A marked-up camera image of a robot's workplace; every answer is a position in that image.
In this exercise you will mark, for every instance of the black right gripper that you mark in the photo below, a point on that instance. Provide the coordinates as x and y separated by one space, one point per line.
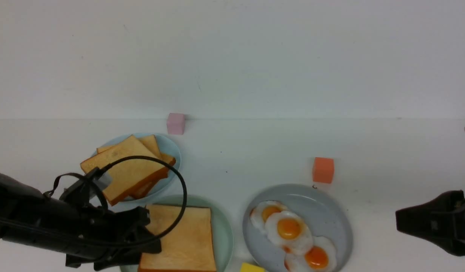
440 221

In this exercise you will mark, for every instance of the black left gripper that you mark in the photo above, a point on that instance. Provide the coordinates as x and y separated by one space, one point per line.
102 237

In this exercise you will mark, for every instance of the toast slice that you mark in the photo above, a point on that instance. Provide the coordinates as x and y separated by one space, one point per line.
162 174
127 176
148 141
187 248

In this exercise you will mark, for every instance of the fried egg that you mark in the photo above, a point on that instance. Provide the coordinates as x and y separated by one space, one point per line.
288 231
320 258
262 211

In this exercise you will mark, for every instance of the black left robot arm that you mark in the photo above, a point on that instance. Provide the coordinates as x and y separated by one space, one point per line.
32 218

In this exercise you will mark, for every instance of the mint green plate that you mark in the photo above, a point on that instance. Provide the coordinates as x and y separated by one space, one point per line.
223 238

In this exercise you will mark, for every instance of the light blue bread plate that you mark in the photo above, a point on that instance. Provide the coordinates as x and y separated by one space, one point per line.
167 146

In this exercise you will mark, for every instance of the grey egg plate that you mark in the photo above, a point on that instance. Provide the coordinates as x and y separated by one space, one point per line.
321 212

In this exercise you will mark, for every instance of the yellow foam cube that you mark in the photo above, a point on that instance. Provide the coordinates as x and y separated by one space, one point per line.
248 267

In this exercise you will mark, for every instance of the pink foam cube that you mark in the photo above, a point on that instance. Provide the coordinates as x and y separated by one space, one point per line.
176 124

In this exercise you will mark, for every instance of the orange foam cube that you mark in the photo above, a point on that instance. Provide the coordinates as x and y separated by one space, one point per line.
323 170

